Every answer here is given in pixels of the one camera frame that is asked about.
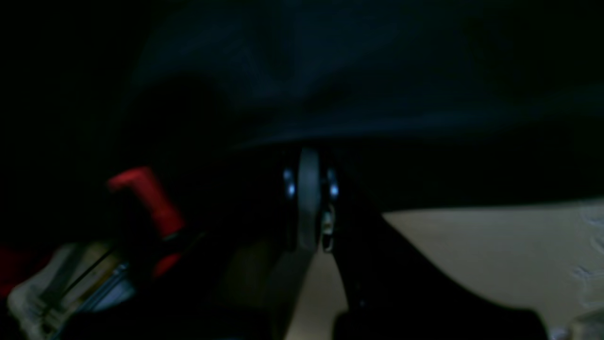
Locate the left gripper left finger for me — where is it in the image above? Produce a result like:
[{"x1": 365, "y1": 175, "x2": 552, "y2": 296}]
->
[{"x1": 189, "y1": 156, "x2": 302, "y2": 340}]

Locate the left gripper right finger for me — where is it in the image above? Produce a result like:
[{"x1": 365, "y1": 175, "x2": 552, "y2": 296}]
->
[{"x1": 297, "y1": 148, "x2": 548, "y2": 340}]

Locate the blue red clamp left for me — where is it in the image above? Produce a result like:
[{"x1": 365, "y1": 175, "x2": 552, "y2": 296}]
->
[{"x1": 0, "y1": 165, "x2": 189, "y2": 303}]

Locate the black table cloth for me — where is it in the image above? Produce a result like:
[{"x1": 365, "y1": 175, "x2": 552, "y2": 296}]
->
[{"x1": 1, "y1": 0, "x2": 603, "y2": 245}]

